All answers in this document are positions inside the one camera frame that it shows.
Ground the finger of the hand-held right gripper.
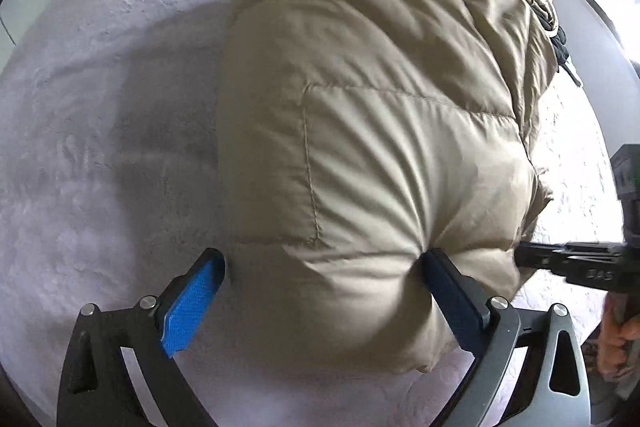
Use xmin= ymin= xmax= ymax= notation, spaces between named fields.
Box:
xmin=515 ymin=241 xmax=626 ymax=290

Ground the person's right hand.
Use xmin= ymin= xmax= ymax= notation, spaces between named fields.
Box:
xmin=597 ymin=291 xmax=640 ymax=390

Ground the black and tan patterned blanket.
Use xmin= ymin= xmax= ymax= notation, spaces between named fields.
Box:
xmin=530 ymin=2 xmax=584 ymax=88

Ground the lavender fleece blanket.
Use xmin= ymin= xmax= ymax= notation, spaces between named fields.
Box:
xmin=0 ymin=0 xmax=632 ymax=427

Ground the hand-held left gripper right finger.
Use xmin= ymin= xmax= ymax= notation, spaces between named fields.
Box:
xmin=422 ymin=248 xmax=586 ymax=427

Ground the beige puffer jacket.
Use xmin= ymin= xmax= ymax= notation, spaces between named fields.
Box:
xmin=216 ymin=0 xmax=557 ymax=376

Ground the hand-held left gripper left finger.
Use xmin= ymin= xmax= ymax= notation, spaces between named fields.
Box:
xmin=56 ymin=248 xmax=227 ymax=427

